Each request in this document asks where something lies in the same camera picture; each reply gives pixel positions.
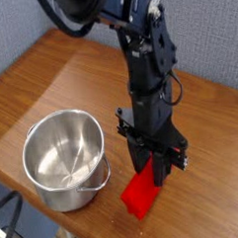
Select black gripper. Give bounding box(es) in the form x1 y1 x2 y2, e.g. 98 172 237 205
116 87 189 188

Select red elongated object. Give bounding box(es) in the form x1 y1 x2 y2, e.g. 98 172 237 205
120 157 160 220

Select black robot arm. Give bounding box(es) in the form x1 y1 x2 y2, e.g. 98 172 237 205
37 0 188 187

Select silver metal pot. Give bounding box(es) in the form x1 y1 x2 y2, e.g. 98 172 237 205
22 109 111 212

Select black and white object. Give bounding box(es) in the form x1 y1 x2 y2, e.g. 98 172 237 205
0 191 24 238

